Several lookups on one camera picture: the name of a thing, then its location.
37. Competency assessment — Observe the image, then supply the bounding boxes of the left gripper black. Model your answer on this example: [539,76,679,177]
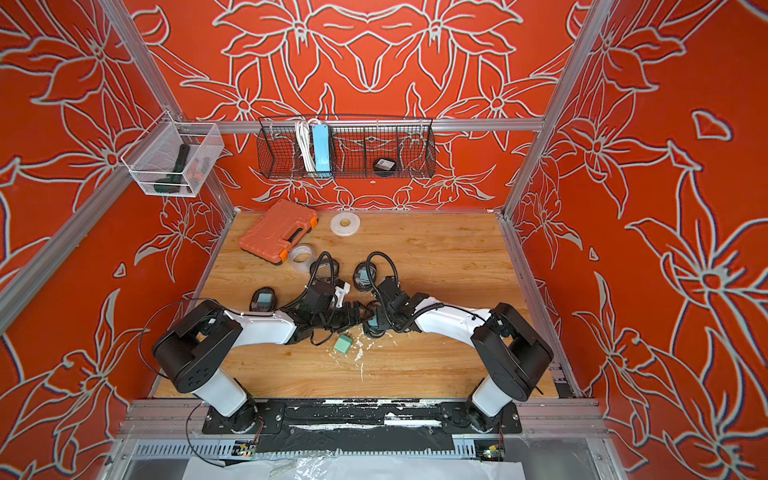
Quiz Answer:
[313,302,376,333]

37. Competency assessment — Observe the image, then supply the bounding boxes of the teal charger cube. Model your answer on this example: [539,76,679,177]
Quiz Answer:
[256,293,273,306]

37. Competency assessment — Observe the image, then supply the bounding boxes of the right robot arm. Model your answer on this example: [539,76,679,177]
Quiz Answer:
[360,251,554,432]

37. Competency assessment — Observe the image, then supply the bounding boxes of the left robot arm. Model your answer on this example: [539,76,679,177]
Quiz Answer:
[152,252,366,432]

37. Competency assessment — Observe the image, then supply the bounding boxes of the green charger cube left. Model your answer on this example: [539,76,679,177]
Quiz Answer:
[334,335,354,355]

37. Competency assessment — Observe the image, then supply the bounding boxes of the clear tape roll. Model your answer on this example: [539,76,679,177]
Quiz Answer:
[288,244,317,274]

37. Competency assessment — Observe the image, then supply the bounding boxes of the white tape roll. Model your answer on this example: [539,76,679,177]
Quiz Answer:
[330,212,361,237]

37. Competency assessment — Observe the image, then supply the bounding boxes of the orange tool case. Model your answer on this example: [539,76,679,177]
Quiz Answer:
[238,199,318,265]

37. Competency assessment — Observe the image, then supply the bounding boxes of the black item in basket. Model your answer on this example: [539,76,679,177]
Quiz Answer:
[373,157,398,177]

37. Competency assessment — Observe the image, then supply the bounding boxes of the blue power bank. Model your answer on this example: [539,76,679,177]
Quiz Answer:
[312,124,331,176]

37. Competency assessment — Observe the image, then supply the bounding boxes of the dark green tool in bin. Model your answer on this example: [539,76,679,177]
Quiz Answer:
[153,143,190,194]

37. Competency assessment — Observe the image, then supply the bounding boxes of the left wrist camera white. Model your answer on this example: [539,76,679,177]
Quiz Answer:
[334,280,351,308]

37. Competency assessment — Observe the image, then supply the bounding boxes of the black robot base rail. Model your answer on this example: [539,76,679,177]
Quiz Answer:
[202,399,522,459]

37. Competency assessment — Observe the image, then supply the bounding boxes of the black wire wall basket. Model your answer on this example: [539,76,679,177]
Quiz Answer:
[257,115,437,181]

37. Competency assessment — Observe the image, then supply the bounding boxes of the white cable in basket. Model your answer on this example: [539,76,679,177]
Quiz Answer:
[294,119,320,175]

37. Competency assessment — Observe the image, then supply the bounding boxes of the clear acrylic wall bin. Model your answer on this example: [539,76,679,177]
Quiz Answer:
[120,111,224,198]

